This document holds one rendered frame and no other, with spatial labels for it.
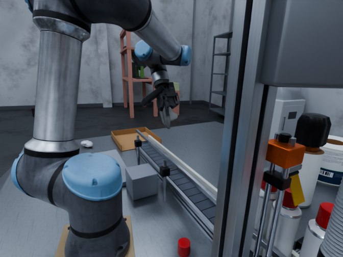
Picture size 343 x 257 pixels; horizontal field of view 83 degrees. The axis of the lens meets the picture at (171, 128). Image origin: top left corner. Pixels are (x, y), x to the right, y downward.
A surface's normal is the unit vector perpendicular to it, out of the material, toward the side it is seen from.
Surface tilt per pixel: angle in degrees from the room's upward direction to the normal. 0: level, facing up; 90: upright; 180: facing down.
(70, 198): 88
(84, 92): 90
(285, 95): 71
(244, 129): 90
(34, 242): 0
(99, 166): 10
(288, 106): 90
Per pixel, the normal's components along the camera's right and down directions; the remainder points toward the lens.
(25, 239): 0.01, -0.96
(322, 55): -0.13, 0.29
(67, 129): 0.91, 0.17
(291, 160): 0.46, 0.26
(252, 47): -0.89, 0.12
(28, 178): -0.35, 0.05
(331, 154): -0.62, 0.22
